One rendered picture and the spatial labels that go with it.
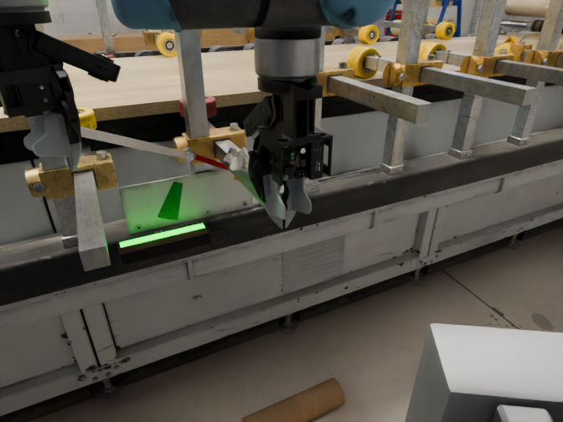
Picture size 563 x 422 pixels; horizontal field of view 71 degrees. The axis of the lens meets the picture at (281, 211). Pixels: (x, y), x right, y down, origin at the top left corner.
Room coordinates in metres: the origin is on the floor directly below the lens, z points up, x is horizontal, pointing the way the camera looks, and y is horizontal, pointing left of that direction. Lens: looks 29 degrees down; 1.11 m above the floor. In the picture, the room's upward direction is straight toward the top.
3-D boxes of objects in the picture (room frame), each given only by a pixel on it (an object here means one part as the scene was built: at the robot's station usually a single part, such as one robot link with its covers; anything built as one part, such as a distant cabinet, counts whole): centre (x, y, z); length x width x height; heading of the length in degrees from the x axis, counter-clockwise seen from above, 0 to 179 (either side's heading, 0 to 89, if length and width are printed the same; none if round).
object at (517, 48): (1.31, -0.71, 0.95); 0.10 x 0.04 x 0.10; 26
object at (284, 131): (0.48, -0.01, 0.96); 0.09 x 0.08 x 0.12; 26
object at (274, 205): (0.47, 0.00, 0.86); 0.06 x 0.03 x 0.09; 26
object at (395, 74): (0.97, -0.31, 0.95); 0.14 x 0.06 x 0.05; 116
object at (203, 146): (0.75, 0.14, 0.85); 0.14 x 0.06 x 0.05; 116
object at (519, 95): (0.94, -0.34, 0.95); 0.50 x 0.04 x 0.04; 26
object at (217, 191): (0.70, 0.18, 0.75); 0.26 x 0.01 x 0.10; 116
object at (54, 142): (0.52, 0.31, 0.92); 0.06 x 0.03 x 0.09; 136
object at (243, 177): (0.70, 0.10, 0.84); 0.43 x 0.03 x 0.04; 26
